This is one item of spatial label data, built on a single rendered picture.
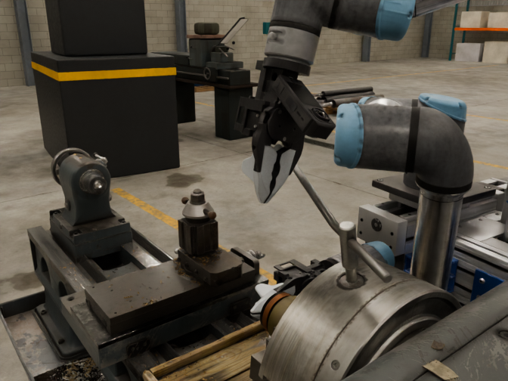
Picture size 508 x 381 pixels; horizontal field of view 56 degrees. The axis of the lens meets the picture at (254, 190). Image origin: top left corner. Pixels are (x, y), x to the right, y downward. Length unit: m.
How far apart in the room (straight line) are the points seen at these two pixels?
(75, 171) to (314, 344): 1.15
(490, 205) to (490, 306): 0.87
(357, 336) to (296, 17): 0.43
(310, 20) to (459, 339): 0.45
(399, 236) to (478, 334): 0.67
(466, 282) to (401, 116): 0.55
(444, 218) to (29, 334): 1.46
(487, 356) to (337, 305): 0.19
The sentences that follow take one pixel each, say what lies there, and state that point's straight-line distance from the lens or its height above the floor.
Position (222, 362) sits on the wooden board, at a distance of 1.09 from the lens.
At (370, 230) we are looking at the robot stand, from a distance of 1.27.
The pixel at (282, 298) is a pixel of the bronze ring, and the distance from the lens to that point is 0.85.
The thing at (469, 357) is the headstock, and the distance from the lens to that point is 0.54.
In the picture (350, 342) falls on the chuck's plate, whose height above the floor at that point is 1.20.
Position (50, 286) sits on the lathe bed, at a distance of 1.83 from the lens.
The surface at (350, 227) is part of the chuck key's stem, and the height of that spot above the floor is 1.32.
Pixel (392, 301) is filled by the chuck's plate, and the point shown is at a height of 1.23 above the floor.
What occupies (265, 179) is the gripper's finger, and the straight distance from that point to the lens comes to 0.71.
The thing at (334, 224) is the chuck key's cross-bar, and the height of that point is 1.30.
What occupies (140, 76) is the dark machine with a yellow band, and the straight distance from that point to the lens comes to 5.30.
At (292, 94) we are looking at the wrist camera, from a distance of 0.67.
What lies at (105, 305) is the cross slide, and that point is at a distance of 1.15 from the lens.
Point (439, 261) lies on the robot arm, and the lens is 0.98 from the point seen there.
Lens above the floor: 1.56
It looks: 19 degrees down
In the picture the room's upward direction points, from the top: straight up
